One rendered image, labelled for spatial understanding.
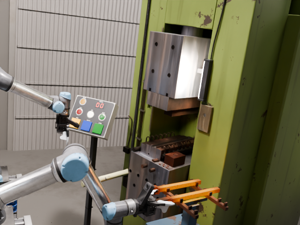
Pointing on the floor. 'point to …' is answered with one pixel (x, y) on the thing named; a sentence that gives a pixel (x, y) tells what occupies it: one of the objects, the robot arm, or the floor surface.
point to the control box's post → (86, 189)
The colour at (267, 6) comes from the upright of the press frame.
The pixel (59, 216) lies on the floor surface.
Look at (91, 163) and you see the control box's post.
